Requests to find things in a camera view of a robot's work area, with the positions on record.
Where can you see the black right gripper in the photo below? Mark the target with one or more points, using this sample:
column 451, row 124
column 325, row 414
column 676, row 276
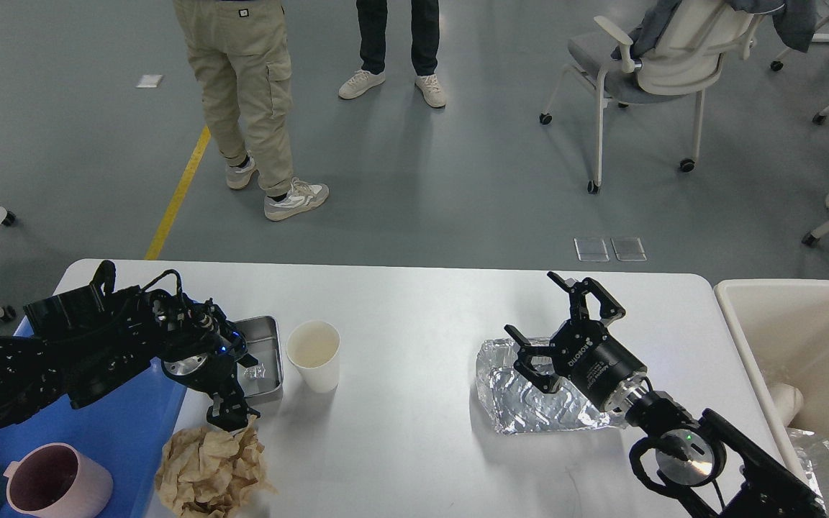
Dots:
column 598, row 363

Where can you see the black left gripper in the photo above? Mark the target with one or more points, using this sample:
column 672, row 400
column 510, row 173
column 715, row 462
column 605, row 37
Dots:
column 214, row 373

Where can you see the square steel container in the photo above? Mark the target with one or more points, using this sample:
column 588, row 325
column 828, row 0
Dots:
column 263, row 382

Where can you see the pink mug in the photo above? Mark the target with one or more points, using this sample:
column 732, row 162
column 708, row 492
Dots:
column 56, row 480

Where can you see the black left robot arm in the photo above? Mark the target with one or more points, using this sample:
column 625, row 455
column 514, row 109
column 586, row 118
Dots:
column 87, row 342

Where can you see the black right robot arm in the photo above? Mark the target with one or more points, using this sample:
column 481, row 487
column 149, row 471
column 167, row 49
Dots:
column 678, row 453

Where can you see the crumpled brown paper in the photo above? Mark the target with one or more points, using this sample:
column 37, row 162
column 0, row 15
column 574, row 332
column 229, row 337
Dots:
column 207, row 472

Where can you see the aluminium foil tray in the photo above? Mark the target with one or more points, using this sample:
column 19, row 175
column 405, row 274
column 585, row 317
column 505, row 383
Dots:
column 516, row 406

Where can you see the blue plastic tray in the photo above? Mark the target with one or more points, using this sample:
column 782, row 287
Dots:
column 124, row 432

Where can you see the white paper cup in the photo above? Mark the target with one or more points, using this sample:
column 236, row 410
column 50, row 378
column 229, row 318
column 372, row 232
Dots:
column 313, row 348

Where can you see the white tube in bin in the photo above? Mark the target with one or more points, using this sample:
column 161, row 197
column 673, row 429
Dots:
column 787, row 401

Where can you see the beige plastic bin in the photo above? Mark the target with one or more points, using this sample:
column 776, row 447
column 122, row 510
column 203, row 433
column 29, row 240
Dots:
column 781, row 330

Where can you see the foil trash in bin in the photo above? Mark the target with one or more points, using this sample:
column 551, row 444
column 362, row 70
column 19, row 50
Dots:
column 812, row 451

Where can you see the white office chair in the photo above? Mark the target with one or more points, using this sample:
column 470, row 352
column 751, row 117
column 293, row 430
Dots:
column 687, row 58

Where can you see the person in beige trousers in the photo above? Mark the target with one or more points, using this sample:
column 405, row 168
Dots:
column 239, row 53

